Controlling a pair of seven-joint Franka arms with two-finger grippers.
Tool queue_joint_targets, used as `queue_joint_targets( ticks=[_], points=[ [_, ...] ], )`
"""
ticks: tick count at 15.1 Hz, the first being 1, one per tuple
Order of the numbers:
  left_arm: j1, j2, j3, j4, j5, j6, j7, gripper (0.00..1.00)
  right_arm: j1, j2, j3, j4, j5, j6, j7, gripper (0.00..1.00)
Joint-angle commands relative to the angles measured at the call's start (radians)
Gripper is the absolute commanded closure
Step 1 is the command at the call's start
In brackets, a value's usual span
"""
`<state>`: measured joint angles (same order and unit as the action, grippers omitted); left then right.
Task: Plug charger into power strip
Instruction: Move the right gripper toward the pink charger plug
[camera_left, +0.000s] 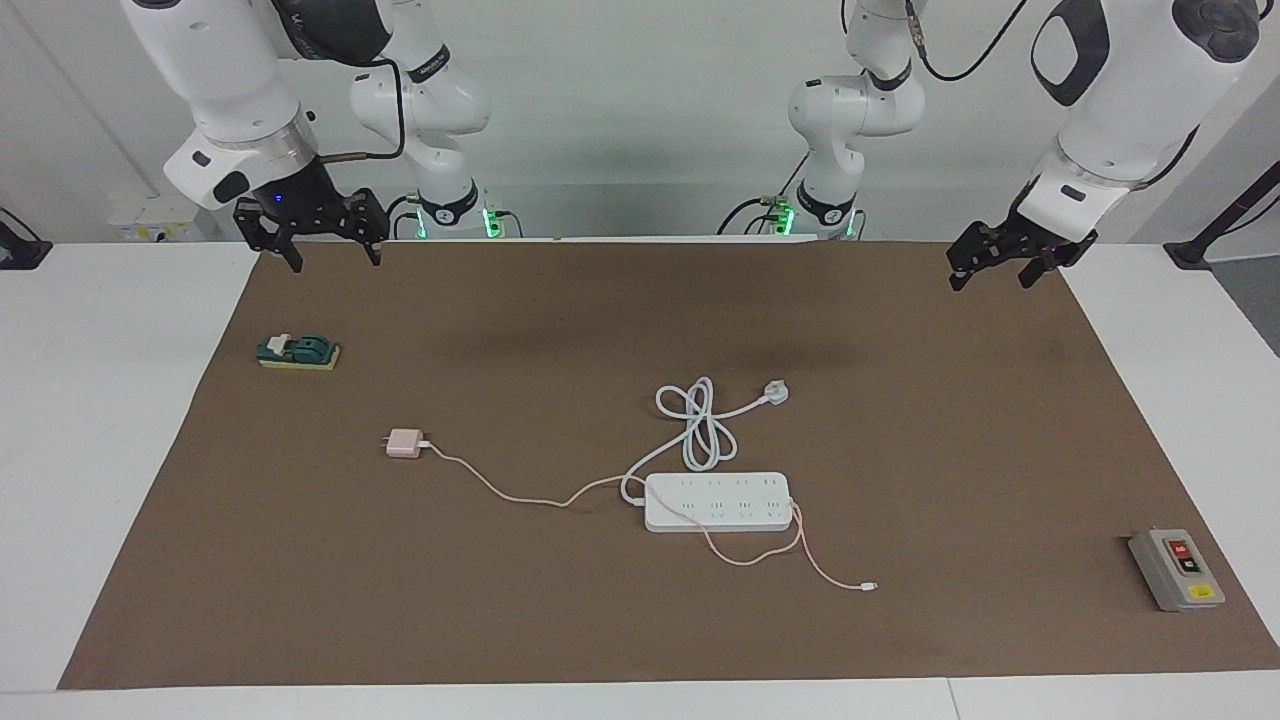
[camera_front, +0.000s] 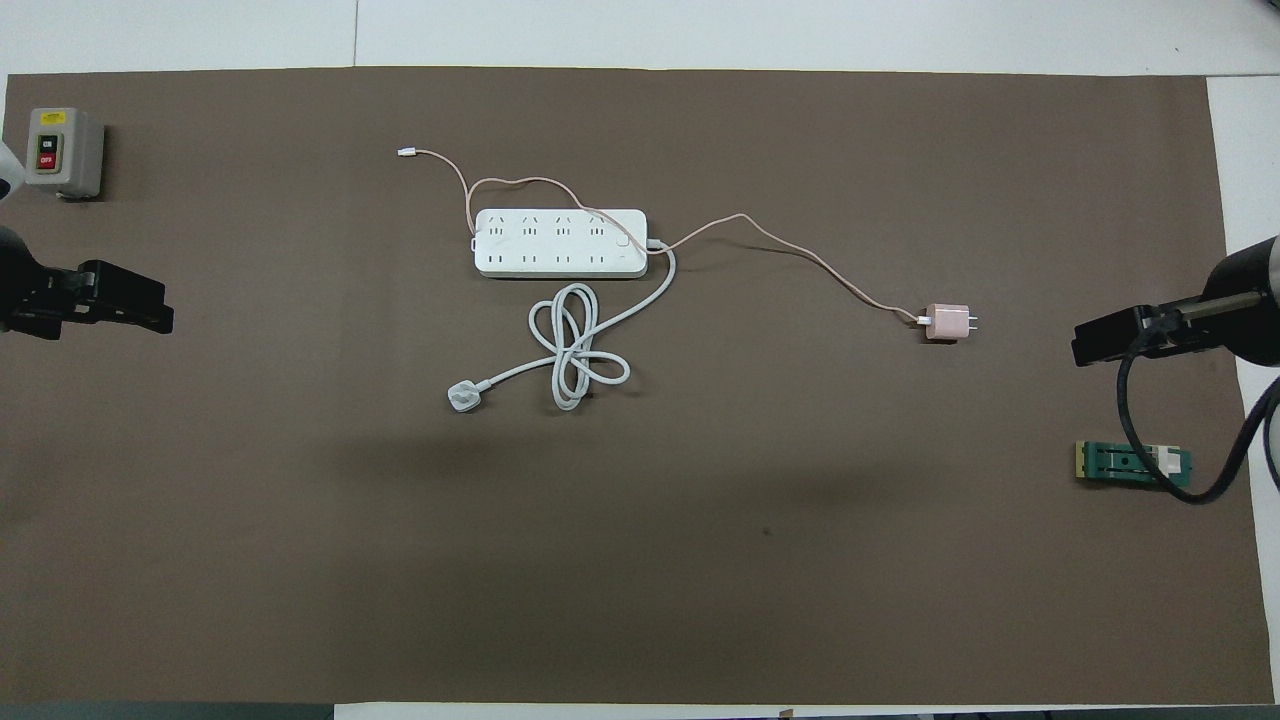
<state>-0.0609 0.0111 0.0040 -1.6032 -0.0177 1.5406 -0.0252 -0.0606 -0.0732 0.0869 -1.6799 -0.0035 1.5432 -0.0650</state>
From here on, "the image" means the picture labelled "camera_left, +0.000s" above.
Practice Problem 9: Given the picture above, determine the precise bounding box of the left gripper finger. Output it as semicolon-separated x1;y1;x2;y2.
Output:
947;224;1002;293
1018;248;1067;291

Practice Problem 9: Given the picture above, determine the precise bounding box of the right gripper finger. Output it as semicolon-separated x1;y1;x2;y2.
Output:
236;197;304;274
350;188;389;266

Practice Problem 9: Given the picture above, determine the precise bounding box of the pink charging cable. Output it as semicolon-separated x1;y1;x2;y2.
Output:
420;438;879;593

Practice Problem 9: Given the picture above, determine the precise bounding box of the white power strip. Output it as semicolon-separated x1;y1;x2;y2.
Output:
643;472;794;534

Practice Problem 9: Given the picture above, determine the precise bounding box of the brown table mat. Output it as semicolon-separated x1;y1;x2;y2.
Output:
57;240;1280;691

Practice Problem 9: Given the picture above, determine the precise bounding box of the black arm base cable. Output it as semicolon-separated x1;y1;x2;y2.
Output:
715;150;811;237
385;193;426;241

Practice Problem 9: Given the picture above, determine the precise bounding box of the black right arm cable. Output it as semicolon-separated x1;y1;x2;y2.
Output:
315;58;407;163

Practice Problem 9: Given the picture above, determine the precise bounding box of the white wall socket box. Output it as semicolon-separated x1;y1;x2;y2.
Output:
108;195;216;243

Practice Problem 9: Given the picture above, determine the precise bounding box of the black table clamp bracket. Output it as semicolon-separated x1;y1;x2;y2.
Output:
0;208;53;271
1165;160;1280;271

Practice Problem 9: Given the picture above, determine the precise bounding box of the white power strip cord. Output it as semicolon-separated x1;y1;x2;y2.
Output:
620;377;793;506

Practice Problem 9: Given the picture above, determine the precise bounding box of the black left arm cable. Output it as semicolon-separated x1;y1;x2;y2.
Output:
903;0;1201;191

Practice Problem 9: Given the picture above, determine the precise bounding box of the grey on-off switch box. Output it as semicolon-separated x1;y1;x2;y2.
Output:
1127;528;1227;613

